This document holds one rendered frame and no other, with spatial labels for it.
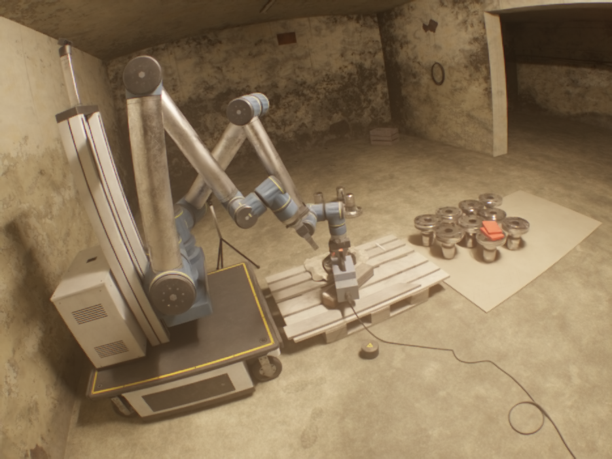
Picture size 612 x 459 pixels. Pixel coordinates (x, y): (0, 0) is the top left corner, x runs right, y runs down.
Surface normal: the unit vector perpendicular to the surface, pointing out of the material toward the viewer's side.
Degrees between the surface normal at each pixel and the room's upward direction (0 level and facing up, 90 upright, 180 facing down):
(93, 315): 90
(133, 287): 90
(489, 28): 90
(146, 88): 97
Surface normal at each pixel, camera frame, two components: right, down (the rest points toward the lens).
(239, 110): -0.12, 0.45
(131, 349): 0.32, 0.36
